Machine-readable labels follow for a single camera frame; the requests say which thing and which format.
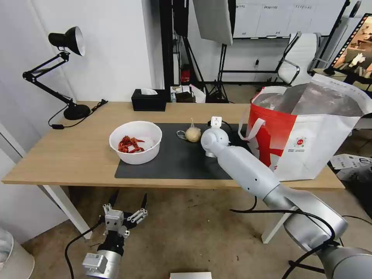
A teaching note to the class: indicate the white tissue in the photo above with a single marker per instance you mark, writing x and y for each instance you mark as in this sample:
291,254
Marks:
148,92

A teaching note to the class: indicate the black table mat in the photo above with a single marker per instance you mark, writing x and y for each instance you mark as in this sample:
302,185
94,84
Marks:
174,162

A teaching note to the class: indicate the white red takeout bag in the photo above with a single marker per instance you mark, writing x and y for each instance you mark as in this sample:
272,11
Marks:
314,145

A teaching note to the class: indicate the white office chair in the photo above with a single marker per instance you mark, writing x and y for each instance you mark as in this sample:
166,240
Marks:
302,52

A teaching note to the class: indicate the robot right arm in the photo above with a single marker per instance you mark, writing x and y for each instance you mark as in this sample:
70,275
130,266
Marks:
247,165

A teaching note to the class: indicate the black metal frame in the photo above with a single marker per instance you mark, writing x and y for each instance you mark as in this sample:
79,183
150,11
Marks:
168,43

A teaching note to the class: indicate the black tissue box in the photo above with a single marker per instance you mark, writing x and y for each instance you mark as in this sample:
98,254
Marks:
148,103

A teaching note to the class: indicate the printed cardboard sheets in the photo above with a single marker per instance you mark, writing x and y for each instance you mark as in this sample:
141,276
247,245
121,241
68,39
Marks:
348,162

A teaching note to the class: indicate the red chili scraps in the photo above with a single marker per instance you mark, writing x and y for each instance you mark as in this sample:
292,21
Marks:
128,144

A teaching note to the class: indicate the white round bowl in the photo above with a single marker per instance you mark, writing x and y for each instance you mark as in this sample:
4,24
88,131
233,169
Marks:
139,157

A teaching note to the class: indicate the white plastic bag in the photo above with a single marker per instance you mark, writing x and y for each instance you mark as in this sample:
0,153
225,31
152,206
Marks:
199,94

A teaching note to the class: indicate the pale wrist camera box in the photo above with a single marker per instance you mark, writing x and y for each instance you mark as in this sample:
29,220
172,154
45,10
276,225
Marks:
114,221

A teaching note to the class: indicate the robot front shell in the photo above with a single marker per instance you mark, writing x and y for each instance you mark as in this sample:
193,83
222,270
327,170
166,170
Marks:
190,276

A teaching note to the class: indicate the black desk lamp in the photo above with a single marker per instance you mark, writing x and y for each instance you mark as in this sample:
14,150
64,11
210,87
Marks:
77,112

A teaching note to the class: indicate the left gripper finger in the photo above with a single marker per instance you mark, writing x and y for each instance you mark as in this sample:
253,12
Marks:
110,207
142,213

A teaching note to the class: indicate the black tripod light stand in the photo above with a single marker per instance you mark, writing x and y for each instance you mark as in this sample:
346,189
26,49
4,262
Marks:
223,58

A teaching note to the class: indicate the wooden table white legs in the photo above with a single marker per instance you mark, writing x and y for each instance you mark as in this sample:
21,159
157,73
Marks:
72,151

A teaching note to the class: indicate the white round bin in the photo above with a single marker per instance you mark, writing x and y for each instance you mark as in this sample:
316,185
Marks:
14,261

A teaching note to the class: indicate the large display screen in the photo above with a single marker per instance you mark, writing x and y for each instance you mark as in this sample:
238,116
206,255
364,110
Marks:
357,49

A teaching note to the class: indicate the red fire extinguisher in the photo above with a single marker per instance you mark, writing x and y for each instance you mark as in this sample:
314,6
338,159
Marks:
186,77

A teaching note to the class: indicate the grey crumpled wrapper scrap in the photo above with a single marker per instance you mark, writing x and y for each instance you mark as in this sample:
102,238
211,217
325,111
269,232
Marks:
183,136

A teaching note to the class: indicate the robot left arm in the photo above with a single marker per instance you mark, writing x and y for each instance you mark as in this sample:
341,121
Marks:
107,261

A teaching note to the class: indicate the white softbox light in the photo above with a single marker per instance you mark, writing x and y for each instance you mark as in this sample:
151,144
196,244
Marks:
215,20

